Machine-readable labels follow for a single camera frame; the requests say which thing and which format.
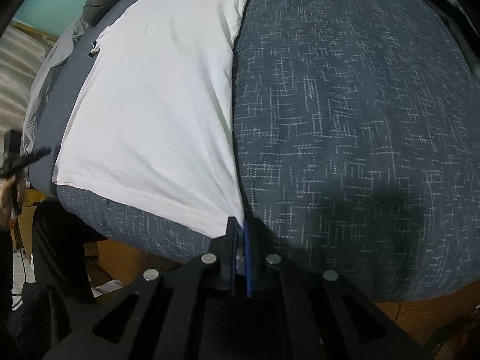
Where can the light grey blanket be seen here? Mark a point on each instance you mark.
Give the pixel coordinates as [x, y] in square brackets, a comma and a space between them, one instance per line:
[45, 79]

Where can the blue patterned bed sheet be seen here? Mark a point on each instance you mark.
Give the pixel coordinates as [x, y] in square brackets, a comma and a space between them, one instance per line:
[355, 138]

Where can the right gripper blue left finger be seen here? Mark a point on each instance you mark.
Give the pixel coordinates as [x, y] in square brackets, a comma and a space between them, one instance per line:
[182, 314]

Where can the striped beige curtain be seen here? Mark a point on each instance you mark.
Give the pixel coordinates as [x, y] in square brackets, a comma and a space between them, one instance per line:
[21, 58]

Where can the person's dark trousers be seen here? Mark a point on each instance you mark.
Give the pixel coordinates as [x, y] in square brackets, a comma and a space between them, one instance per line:
[58, 249]

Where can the white polo shirt black trim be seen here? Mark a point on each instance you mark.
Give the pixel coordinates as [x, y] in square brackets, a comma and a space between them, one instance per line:
[152, 125]

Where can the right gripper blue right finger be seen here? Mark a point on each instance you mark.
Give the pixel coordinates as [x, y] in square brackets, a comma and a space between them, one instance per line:
[298, 314]

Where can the person's left hand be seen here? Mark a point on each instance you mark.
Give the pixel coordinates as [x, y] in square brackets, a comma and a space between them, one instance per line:
[7, 211]

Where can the wooden frame by wall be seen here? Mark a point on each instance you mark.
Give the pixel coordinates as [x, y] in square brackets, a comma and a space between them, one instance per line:
[34, 32]

